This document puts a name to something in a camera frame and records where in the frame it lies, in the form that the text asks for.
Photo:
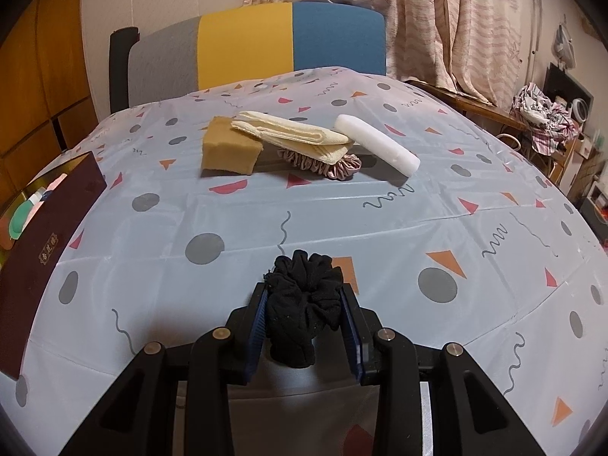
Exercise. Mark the curved metal pole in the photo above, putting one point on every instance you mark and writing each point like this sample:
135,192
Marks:
538,19

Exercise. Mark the black scrunchie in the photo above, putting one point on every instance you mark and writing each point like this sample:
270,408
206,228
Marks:
299,304

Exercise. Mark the brown sponge block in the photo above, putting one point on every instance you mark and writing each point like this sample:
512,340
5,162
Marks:
228,149

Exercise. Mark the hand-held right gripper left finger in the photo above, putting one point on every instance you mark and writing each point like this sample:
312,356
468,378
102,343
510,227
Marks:
256,332

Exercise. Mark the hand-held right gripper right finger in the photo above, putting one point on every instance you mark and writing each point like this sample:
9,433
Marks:
354,337

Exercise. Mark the pile of clothes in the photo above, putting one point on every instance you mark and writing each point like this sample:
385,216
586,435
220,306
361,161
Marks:
546,114

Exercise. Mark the wooden shelf unit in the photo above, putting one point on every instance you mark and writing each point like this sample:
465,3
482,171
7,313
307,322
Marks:
589,171

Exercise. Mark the green silicone brush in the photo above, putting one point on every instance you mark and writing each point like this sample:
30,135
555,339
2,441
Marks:
19,218

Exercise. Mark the wooden panel cabinet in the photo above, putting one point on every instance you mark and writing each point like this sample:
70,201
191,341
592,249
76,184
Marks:
38,80

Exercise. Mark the grey yellow blue chair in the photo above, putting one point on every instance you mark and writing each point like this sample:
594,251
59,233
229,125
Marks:
247,47

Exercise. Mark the pink striped scrunchie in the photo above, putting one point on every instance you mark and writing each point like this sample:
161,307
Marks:
342,166

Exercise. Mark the patterned white tablecloth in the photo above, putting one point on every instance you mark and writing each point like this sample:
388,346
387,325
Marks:
427,209

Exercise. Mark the white foam block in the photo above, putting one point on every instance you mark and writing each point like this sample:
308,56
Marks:
375,142

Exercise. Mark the wooden side table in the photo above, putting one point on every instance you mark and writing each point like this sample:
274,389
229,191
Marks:
475,104

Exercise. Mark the pink patterned curtain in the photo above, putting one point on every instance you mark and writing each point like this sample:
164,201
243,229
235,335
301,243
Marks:
451,23

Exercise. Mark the beige cloth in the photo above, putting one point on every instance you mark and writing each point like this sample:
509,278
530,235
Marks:
294,135

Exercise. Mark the gold-lined tin box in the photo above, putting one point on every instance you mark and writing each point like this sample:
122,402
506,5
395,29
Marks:
42,256

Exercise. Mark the black rolled mat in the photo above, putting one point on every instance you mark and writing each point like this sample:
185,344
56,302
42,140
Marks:
121,71

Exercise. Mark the black monitor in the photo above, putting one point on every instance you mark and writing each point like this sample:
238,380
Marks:
560,85

